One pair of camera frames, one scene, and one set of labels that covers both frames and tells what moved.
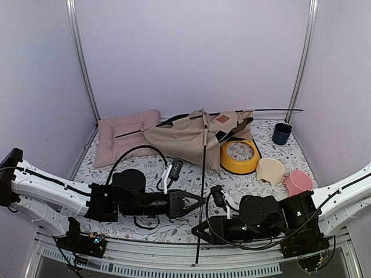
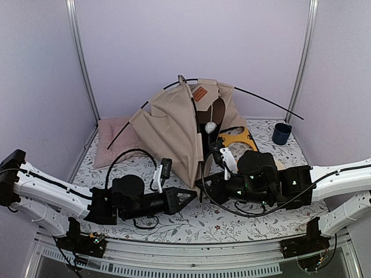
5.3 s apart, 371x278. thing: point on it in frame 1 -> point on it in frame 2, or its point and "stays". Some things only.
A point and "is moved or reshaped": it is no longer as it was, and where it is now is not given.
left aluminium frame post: (72, 18) stays
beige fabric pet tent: (204, 130) is moved or reshaped
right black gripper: (212, 238) -> (215, 190)
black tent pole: (205, 126) -> (197, 134)
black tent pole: (125, 134) -> (241, 89)
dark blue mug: (280, 134) stays
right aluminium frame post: (313, 9) stays
